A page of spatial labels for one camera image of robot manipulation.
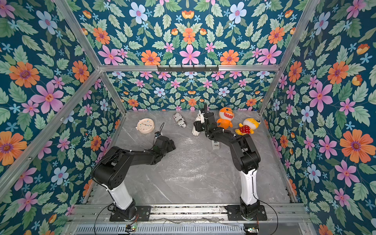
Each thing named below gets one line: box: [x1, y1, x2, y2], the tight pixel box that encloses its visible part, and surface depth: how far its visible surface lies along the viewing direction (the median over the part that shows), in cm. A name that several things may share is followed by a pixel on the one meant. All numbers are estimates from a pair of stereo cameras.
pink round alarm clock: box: [135, 117, 155, 134], surface depth 110 cm
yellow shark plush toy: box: [235, 117, 261, 136], surface depth 106 cm
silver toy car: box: [173, 112, 188, 129], surface depth 113 cm
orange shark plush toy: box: [216, 106, 235, 130], surface depth 110 cm
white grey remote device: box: [211, 140, 220, 151], surface depth 99 cm
